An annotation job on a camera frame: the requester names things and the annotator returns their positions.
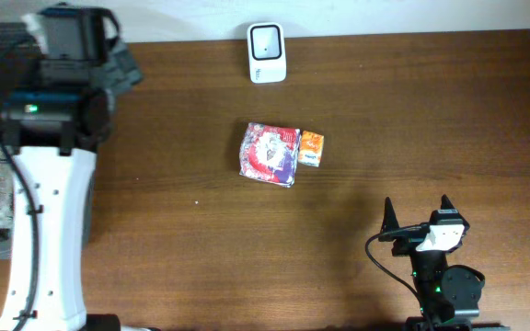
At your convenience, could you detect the orange tissue pack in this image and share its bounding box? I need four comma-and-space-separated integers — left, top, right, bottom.
298, 131, 324, 167

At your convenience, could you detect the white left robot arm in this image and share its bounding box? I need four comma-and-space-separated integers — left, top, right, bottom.
0, 3, 143, 330

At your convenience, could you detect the red purple floral package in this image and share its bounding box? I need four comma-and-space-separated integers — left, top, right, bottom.
239, 122, 301, 188

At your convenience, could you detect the white barcode scanner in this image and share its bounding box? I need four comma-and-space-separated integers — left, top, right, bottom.
247, 22, 287, 84

